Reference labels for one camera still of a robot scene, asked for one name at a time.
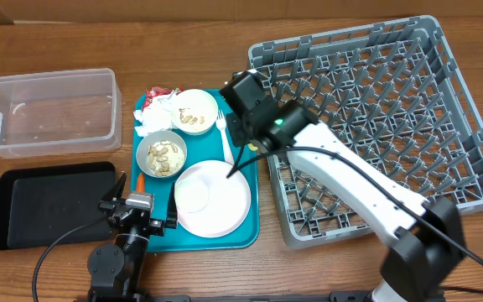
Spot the teal plastic tray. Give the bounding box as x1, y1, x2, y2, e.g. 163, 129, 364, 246
127, 87, 261, 253

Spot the grey bowl with peanuts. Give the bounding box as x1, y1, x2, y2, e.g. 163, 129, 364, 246
135, 130, 188, 178

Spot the orange carrot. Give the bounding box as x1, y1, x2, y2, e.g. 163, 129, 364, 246
136, 173, 146, 193

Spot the black plastic bin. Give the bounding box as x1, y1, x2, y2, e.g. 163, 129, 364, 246
0, 161, 116, 250

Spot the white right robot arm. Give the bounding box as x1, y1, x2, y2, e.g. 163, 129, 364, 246
220, 70, 465, 301

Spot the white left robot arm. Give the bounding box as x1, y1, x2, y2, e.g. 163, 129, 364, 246
86, 175, 178, 302

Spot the grey dishwasher rack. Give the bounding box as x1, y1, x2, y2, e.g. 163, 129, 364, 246
247, 14, 483, 251

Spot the clear plastic bin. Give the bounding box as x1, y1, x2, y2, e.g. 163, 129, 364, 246
0, 68, 122, 159

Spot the white plastic cup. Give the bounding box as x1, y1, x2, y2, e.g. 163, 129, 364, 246
174, 177, 209, 213

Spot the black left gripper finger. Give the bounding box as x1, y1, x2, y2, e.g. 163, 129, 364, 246
101, 173, 127, 202
165, 184, 178, 229

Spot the white plastic fork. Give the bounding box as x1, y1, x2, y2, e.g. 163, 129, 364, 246
216, 111, 234, 165

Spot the crumpled white napkin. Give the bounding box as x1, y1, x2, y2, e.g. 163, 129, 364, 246
133, 93, 176, 138

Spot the red snack wrapper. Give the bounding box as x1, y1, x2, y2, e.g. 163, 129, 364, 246
144, 86, 184, 107

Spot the white round plate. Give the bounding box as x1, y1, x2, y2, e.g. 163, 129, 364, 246
175, 160, 251, 238

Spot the cream bowl with peanuts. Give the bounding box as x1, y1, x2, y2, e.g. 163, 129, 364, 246
171, 89, 219, 135

